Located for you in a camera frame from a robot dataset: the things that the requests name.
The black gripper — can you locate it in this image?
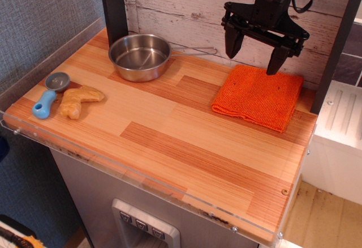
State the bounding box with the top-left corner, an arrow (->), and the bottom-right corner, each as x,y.
222,0 -> 309,75

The orange knitted towel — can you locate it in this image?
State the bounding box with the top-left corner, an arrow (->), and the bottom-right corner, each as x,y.
211,65 -> 304,132

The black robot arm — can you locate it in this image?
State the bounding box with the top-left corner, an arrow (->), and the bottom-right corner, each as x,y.
222,0 -> 313,75

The white toy sink unit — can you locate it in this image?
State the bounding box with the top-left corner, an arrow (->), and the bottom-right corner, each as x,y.
301,81 -> 361,204

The tan toy chicken piece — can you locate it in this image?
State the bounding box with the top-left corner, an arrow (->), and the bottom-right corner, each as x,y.
59,85 -> 105,119

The clear acrylic edge guard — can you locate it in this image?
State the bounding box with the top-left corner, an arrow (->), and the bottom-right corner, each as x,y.
1,112 -> 283,247

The grey toy fridge cabinet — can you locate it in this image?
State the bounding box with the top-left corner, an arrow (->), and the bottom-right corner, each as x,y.
51,150 -> 258,247

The silver dispenser panel with buttons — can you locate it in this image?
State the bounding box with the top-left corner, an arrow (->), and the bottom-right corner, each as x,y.
111,198 -> 181,247

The dark bag with yellow item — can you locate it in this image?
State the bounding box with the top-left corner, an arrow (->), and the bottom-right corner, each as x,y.
1,214 -> 44,247

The dark right frame post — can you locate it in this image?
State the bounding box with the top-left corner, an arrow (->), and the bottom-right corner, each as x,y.
310,0 -> 361,114

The dark frame post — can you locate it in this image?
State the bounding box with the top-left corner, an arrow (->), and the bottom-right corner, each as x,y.
310,0 -> 361,114
102,0 -> 128,46

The steel pot with wire handle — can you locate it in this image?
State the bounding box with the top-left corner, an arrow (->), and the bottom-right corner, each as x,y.
108,33 -> 218,83

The dark left frame post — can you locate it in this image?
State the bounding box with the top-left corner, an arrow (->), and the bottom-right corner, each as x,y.
102,0 -> 128,46

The blue handled grey scoop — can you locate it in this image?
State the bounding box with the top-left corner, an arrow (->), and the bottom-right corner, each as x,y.
32,72 -> 71,119

